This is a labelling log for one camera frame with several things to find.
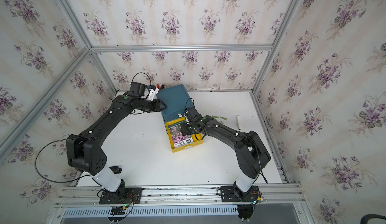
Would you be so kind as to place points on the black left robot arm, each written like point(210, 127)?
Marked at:
point(84, 151)

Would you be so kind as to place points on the aluminium mounting rail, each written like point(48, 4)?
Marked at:
point(181, 195)

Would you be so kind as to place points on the green white seed bag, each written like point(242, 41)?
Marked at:
point(220, 119)

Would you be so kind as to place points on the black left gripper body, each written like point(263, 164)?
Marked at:
point(149, 107)

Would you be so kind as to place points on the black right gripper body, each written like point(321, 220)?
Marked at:
point(187, 128)

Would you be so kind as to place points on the black object on table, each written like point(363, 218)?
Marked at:
point(116, 169)

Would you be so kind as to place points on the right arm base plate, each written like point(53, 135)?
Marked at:
point(232, 194)

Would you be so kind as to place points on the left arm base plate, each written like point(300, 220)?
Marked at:
point(121, 196)

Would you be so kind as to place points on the red pens in cup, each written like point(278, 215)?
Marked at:
point(157, 87)

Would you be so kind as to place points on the white small device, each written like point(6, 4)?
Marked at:
point(239, 122)

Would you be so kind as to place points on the yellow drawer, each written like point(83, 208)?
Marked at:
point(198, 138)

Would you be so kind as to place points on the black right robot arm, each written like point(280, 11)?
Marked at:
point(252, 155)

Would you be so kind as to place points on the teal drawer cabinet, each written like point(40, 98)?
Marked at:
point(177, 100)

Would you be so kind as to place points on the purple flower seed bag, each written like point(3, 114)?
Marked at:
point(177, 138)

